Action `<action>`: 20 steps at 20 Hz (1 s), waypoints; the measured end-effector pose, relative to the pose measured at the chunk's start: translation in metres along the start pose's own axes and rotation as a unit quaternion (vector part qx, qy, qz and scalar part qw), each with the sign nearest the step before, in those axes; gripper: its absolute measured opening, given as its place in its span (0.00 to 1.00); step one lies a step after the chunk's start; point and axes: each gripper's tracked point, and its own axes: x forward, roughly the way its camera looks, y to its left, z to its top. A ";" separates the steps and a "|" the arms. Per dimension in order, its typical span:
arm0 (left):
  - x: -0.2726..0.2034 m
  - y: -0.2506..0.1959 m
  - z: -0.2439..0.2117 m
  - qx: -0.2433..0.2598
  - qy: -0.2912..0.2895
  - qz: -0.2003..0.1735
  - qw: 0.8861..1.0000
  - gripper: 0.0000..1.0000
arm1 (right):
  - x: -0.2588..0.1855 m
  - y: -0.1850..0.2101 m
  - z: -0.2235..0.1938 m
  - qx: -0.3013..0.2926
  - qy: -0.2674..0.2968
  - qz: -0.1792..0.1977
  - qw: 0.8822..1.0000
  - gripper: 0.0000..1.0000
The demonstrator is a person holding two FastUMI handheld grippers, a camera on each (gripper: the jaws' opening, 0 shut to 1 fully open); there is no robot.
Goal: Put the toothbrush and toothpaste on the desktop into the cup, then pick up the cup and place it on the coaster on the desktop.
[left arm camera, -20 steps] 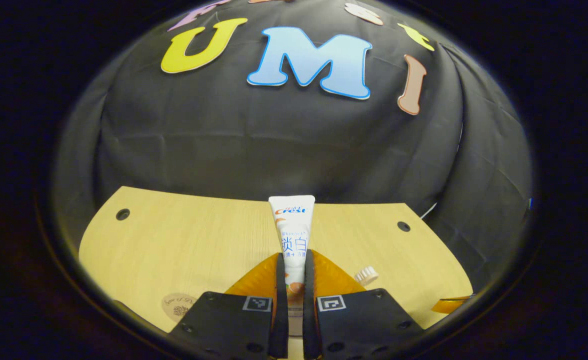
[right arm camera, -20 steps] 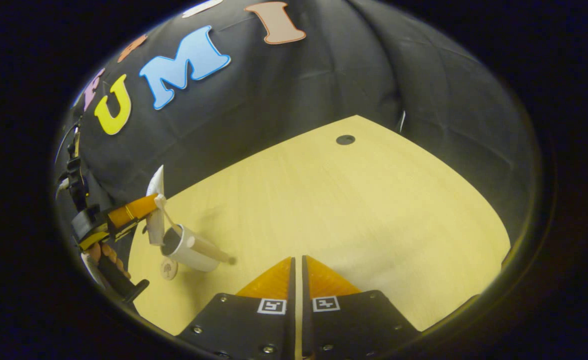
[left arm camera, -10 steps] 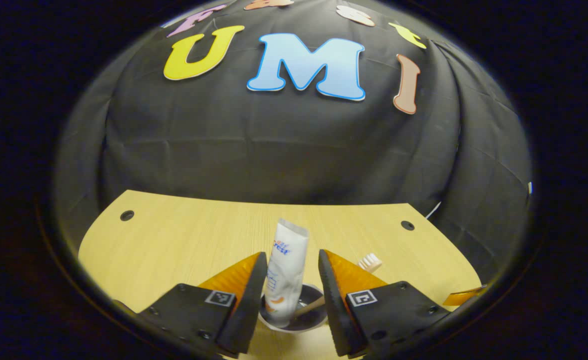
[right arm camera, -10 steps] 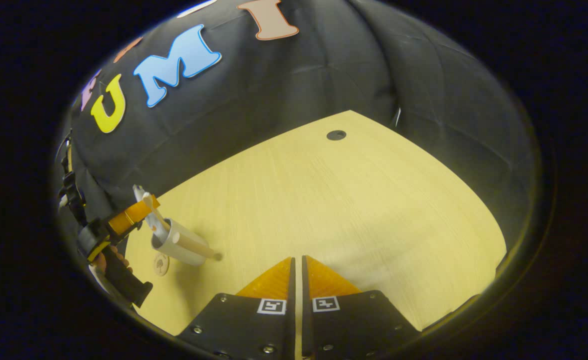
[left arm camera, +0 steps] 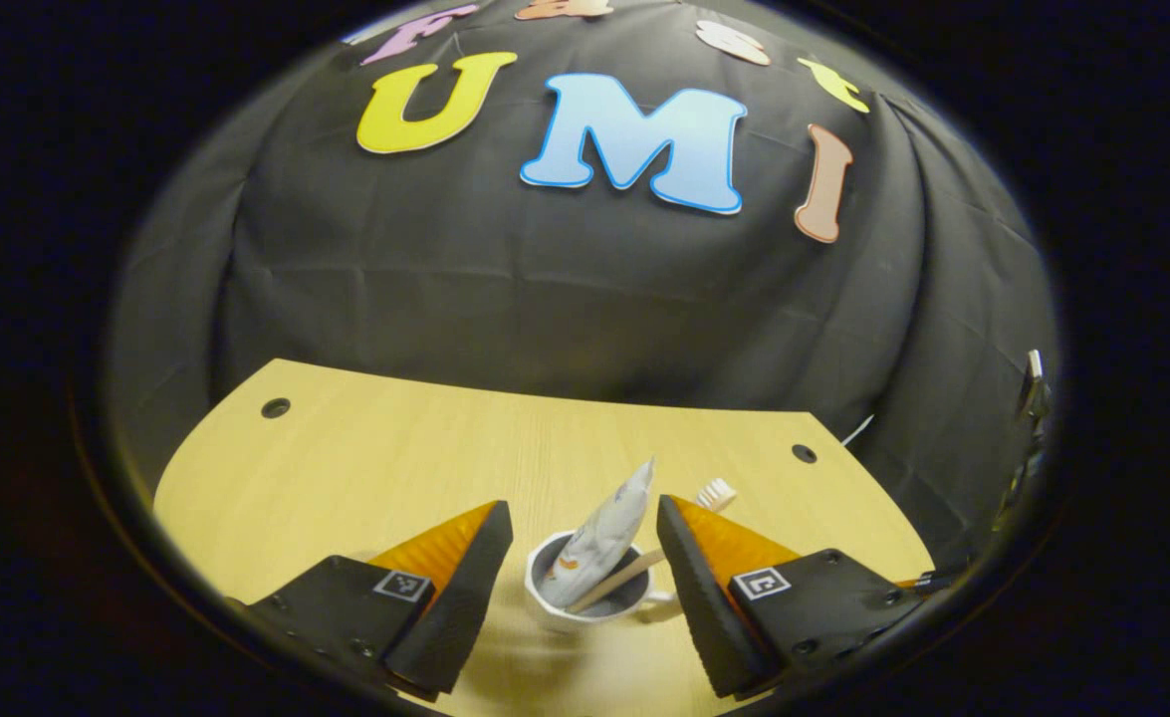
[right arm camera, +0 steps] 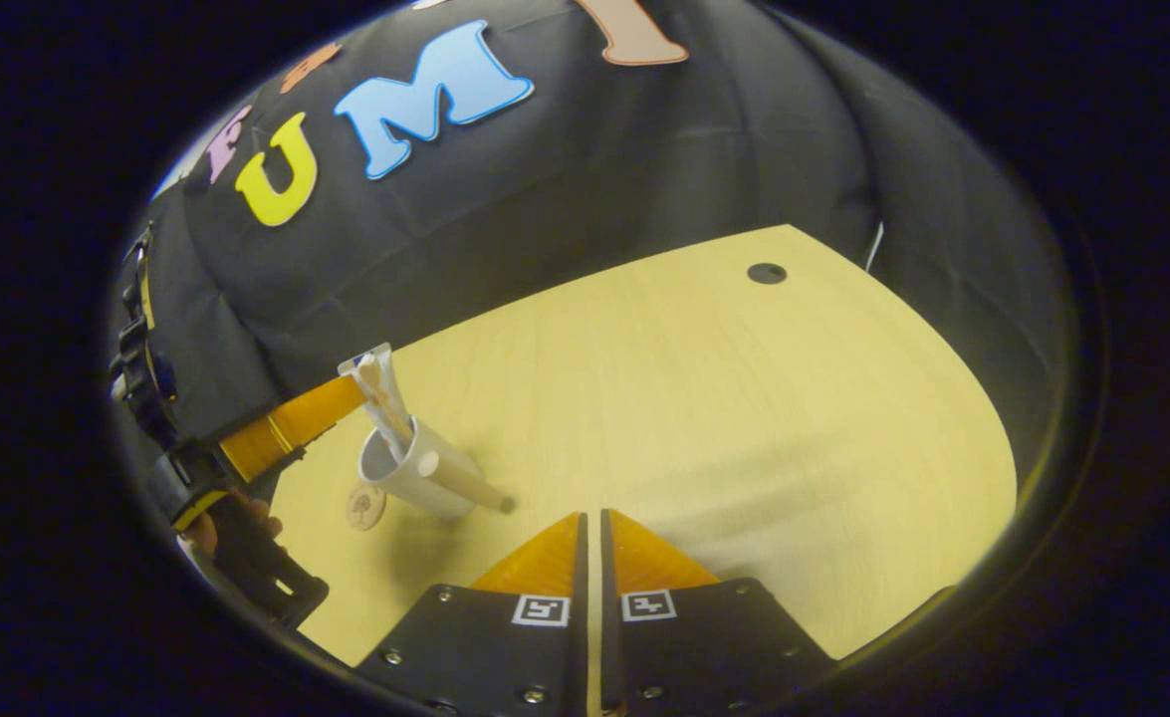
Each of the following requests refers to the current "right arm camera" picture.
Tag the wooden toothbrush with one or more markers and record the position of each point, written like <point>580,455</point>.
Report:
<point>375,383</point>

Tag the white toothpaste tube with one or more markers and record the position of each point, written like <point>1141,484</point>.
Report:
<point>390,398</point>

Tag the light wooden desktop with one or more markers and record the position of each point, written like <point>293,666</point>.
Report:
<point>744,418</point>

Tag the black backdrop cloth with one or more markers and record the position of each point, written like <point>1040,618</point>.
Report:
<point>594,179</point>

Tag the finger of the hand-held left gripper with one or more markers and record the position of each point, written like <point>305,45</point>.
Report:
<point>291,423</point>

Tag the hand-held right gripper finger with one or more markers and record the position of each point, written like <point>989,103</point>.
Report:
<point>605,568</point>
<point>581,568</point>

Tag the round cork coaster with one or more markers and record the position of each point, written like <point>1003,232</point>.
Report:
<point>365,508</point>

